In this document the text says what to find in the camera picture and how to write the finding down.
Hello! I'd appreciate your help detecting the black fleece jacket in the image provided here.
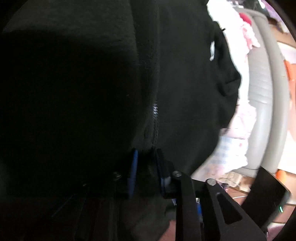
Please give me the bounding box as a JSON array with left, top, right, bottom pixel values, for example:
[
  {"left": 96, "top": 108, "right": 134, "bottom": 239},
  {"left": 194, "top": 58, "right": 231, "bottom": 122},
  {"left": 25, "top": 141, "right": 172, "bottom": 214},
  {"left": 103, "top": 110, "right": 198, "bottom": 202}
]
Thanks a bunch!
[{"left": 1, "top": 1, "right": 239, "bottom": 240}]

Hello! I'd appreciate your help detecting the blue checkered cartoon blanket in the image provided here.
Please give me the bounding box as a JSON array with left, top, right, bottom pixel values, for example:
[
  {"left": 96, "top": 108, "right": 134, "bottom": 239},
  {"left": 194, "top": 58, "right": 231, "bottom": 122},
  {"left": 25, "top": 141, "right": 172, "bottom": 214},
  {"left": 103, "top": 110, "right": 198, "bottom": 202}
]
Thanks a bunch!
[{"left": 192, "top": 1, "right": 261, "bottom": 181}]

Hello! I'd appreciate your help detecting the grey padded headboard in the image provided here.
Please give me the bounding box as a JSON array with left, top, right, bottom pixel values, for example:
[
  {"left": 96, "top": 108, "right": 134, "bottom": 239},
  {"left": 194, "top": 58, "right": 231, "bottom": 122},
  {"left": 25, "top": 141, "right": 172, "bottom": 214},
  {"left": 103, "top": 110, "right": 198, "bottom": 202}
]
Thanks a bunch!
[{"left": 236, "top": 8, "right": 289, "bottom": 177}]

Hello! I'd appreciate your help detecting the pink plush toy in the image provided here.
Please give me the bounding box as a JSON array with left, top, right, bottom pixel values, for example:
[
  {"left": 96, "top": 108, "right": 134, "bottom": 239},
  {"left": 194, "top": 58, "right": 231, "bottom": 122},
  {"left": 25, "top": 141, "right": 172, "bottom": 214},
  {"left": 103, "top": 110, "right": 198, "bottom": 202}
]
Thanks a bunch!
[{"left": 239, "top": 13, "right": 260, "bottom": 50}]

